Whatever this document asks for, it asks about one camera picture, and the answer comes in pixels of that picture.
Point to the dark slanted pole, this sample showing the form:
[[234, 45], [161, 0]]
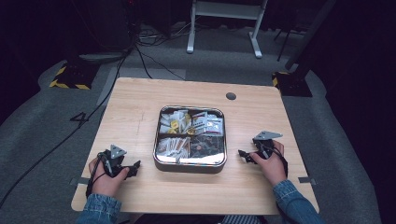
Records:
[[308, 34]]

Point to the white metal stand frame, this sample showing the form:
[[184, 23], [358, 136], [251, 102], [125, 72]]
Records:
[[224, 9]]

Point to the grey tape strip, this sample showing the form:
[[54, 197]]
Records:
[[306, 180], [79, 181]]

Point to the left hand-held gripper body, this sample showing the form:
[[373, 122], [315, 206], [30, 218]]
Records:
[[113, 161]]

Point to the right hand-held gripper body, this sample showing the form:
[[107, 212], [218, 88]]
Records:
[[264, 146]]

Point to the grey table grommet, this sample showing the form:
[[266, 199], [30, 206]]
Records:
[[231, 96]]

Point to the clear box lid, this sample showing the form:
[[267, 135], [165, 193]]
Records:
[[202, 159]]

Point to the pile of dark packets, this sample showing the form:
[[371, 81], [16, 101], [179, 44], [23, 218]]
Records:
[[207, 146]]

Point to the dark equipment cabinet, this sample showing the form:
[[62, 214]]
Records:
[[106, 25]]

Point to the pile of white yellow packets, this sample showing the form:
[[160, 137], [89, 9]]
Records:
[[174, 123]]

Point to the row of white brown sachets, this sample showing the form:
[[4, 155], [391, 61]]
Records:
[[172, 146]]

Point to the black yellow-striped stand base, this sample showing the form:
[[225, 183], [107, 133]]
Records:
[[292, 85], [73, 77]]

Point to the black tripod legs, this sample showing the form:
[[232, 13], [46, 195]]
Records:
[[285, 40]]

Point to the person's right hand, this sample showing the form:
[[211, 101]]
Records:
[[272, 168]]

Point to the person's left hand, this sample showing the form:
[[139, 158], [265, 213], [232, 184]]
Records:
[[106, 185]]

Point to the person's striped clothing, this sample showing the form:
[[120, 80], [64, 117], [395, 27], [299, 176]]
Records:
[[241, 219]]

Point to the pile of white silver packets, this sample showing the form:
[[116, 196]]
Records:
[[208, 123]]

